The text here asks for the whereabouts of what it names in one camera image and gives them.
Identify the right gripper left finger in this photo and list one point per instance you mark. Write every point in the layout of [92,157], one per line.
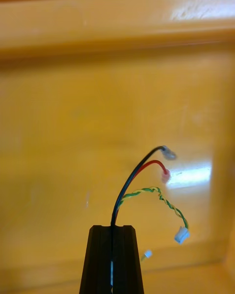
[99,262]

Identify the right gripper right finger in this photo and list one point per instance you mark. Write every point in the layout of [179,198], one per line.
[127,262]

